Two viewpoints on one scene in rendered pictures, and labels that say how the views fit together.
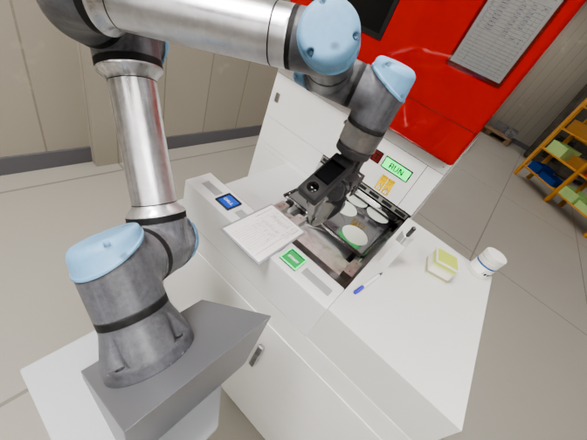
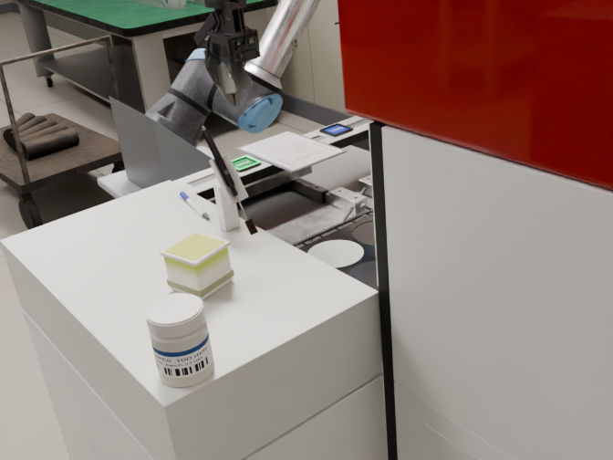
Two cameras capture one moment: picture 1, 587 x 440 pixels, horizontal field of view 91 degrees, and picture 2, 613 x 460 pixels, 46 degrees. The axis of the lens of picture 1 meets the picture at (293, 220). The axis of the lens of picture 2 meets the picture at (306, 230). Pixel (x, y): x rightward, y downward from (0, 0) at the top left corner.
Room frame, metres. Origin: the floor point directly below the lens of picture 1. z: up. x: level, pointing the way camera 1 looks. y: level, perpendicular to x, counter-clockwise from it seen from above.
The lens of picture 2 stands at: (1.39, -1.22, 1.53)
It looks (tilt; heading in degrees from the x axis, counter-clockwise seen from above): 27 degrees down; 121
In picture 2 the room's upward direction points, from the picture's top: 6 degrees counter-clockwise
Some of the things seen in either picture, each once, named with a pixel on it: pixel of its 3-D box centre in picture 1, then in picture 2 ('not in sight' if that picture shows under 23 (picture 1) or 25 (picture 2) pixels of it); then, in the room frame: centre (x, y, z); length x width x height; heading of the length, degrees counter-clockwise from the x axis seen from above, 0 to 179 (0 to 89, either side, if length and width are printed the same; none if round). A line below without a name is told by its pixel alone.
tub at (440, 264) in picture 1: (440, 265); (198, 266); (0.75, -0.48, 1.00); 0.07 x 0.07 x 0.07; 82
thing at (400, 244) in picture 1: (397, 246); (230, 195); (0.70, -0.31, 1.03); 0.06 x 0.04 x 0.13; 157
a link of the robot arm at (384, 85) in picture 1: (379, 95); not in sight; (0.55, -0.05, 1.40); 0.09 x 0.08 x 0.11; 89
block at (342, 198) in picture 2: (294, 223); (348, 200); (0.76, -0.01, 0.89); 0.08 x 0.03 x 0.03; 157
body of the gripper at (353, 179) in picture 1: (343, 170); (229, 30); (0.56, -0.05, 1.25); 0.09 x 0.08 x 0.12; 157
